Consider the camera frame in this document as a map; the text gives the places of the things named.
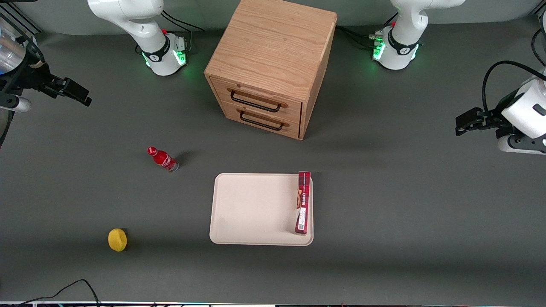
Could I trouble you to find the wooden drawer front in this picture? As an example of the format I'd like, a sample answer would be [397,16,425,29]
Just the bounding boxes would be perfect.
[210,78,303,125]
[219,101,301,139]

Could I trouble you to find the beige plastic tray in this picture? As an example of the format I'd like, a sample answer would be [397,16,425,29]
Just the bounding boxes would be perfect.
[209,172,314,246]

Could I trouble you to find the black left arm base cables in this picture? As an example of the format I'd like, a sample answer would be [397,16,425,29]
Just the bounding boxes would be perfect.
[336,12,399,50]

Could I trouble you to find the black right arm base cables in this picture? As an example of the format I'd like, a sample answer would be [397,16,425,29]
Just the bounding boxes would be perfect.
[161,9,206,54]

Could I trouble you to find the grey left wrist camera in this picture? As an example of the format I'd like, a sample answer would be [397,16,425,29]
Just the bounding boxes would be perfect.
[497,134,546,155]

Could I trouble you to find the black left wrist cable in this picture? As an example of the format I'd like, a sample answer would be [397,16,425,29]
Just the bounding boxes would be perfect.
[482,60,546,114]

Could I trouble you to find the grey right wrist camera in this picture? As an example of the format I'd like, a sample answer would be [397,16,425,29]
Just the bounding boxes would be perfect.
[0,96,32,113]

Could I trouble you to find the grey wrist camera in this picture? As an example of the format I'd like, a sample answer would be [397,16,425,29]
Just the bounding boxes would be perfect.
[497,134,546,155]
[0,96,32,113]

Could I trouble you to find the black metal drawer handle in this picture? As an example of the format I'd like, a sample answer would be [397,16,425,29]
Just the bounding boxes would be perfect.
[229,88,283,113]
[238,109,285,131]

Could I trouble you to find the red coke bottle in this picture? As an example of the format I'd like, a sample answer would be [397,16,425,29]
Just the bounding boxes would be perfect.
[147,146,180,172]

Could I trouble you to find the black arm base cables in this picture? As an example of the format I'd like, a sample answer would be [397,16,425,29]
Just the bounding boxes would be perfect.
[336,12,399,50]
[161,9,206,54]

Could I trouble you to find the red cookie box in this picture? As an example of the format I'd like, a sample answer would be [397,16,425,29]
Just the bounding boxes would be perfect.
[294,171,311,235]

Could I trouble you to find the wooden drawer cabinet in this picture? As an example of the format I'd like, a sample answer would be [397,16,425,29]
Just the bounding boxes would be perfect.
[204,0,338,141]

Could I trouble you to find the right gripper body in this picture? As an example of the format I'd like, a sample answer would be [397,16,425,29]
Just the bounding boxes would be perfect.
[0,25,29,76]

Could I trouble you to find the yellow lemon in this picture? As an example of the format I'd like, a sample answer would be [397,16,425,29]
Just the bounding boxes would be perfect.
[107,228,128,252]

